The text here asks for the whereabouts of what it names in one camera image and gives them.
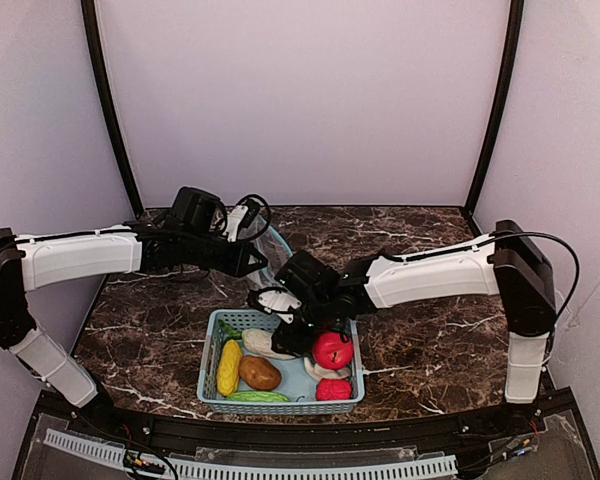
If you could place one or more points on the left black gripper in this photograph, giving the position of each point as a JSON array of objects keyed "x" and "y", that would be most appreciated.
[{"x": 234, "y": 257}]

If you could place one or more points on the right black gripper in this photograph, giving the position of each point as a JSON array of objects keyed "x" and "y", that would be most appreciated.
[{"x": 290, "y": 335}]

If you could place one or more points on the clear zip top bag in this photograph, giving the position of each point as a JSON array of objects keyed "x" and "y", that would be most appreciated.
[{"x": 273, "y": 246}]

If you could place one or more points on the white bitter gourd toy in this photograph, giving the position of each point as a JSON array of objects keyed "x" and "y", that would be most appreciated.
[{"x": 259, "y": 343}]

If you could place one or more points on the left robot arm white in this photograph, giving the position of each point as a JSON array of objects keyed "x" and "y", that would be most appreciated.
[{"x": 197, "y": 230}]

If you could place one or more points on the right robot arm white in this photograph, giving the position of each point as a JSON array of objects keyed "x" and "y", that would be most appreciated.
[{"x": 311, "y": 296}]

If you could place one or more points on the red apple toy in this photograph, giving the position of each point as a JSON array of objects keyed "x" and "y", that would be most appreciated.
[{"x": 333, "y": 351}]

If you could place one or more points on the white mushroom toy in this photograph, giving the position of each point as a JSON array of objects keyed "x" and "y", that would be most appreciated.
[{"x": 319, "y": 373}]

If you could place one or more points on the light blue plastic basket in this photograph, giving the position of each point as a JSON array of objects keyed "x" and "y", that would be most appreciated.
[{"x": 296, "y": 393}]

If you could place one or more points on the brown potato toy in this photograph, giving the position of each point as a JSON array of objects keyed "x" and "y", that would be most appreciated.
[{"x": 259, "y": 373}]

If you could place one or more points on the red raspberry toy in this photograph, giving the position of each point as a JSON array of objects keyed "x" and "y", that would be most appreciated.
[{"x": 333, "y": 390}]

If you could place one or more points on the yellow corn toy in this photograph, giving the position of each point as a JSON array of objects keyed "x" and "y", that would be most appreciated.
[{"x": 227, "y": 375}]

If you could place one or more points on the green cucumber toy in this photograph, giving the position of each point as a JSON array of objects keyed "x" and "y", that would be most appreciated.
[{"x": 254, "y": 396}]

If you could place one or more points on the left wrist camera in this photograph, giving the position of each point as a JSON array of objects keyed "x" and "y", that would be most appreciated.
[{"x": 241, "y": 217}]

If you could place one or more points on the black aluminium frame rail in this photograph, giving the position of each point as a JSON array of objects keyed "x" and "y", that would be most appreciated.
[{"x": 168, "y": 433}]

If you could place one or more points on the grey slotted cable duct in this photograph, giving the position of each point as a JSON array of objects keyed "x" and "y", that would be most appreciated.
[{"x": 208, "y": 463}]

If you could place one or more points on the left black frame post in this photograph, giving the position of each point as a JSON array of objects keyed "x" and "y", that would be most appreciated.
[{"x": 103, "y": 87}]

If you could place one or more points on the black frame post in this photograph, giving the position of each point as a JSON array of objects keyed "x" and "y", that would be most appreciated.
[
  {"x": 103, "y": 87},
  {"x": 505, "y": 74}
]

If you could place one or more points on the right black frame post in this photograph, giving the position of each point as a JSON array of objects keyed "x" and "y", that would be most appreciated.
[{"x": 505, "y": 74}]

